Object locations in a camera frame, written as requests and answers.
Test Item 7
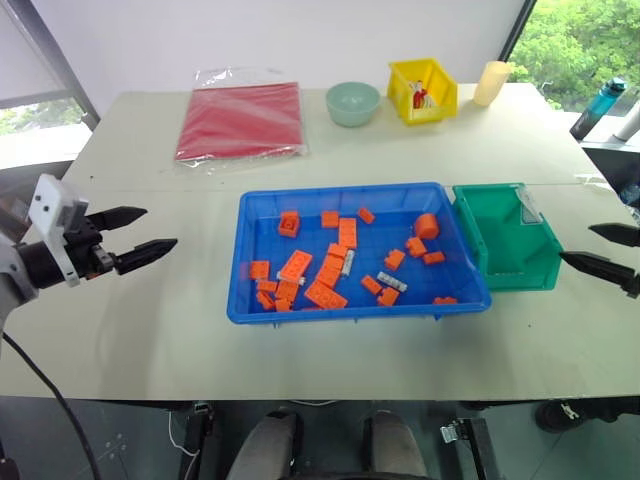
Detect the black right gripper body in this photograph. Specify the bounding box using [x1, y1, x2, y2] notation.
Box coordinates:
[619, 270, 640, 300]

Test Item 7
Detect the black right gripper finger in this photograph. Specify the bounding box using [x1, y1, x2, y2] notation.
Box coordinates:
[588, 222, 640, 248]
[558, 251, 639, 288]

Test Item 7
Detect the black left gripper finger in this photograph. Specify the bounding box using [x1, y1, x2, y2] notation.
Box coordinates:
[113, 238, 179, 276]
[87, 205, 149, 233]

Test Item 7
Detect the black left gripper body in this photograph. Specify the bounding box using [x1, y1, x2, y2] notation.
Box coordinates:
[63, 210, 122, 281]

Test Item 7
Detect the black side table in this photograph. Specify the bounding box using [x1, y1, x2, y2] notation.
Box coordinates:
[579, 133, 640, 206]

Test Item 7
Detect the clear bin label holder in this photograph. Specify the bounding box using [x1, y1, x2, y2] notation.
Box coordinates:
[517, 188, 544, 226]

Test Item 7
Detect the green plastic bin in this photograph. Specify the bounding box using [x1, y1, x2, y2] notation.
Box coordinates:
[452, 182, 563, 292]

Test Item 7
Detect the white cylinder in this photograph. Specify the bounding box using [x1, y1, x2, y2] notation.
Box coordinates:
[612, 101, 640, 142]

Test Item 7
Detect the teal water bottle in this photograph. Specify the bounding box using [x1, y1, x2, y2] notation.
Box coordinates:
[569, 76, 629, 142]

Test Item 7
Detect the orange square block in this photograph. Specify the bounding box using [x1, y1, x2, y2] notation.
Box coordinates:
[278, 211, 302, 238]

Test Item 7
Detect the red cloth in clear bag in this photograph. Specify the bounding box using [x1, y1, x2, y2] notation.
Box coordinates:
[172, 65, 311, 174]

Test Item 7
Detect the orange long block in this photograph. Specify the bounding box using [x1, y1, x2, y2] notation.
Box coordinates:
[338, 217, 359, 250]
[315, 253, 346, 289]
[303, 280, 350, 309]
[279, 248, 314, 282]

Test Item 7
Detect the black rounded object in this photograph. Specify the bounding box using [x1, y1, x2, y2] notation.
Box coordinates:
[536, 398, 640, 435]

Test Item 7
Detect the black table leg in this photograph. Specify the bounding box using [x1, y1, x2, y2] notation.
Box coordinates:
[185, 399, 217, 480]

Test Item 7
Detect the beige plastic cup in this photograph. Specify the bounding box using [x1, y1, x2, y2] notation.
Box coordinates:
[472, 60, 513, 107]

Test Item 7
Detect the blue plastic tray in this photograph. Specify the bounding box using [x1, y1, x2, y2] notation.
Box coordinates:
[226, 181, 493, 325]

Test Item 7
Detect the grey rounded shape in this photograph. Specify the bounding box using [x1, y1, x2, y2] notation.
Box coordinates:
[224, 411, 302, 480]
[363, 411, 430, 480]

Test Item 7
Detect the red and white small item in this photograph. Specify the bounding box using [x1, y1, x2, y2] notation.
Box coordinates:
[408, 79, 435, 111]

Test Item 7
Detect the pale green bowl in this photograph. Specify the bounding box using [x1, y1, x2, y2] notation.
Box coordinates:
[325, 81, 381, 128]

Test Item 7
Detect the yellow plastic bin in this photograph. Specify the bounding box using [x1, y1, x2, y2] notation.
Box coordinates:
[386, 57, 459, 127]

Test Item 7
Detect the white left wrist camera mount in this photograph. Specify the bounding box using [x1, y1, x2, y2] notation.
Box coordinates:
[28, 173, 91, 288]

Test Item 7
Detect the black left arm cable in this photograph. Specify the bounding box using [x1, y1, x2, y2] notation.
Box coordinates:
[0, 333, 104, 480]

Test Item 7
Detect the thin white cable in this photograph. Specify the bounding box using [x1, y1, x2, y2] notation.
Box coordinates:
[167, 408, 202, 457]

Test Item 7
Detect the black table frame bracket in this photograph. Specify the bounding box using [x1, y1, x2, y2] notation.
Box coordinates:
[438, 416, 504, 480]

